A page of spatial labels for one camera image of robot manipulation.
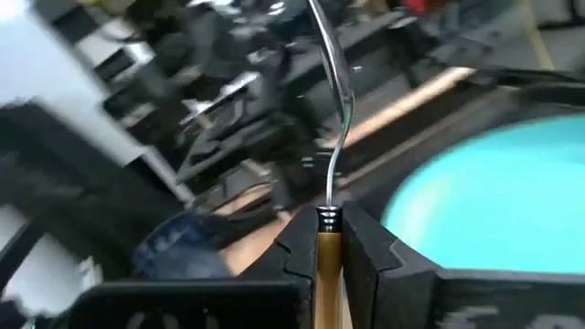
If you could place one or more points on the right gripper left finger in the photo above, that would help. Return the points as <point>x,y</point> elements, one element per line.
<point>292,265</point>

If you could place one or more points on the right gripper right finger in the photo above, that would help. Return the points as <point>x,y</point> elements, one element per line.
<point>375,283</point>

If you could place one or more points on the teal plate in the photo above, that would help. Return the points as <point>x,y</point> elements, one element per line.
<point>503,196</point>

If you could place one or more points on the dark blue round object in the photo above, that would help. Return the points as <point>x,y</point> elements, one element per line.
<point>183,251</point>

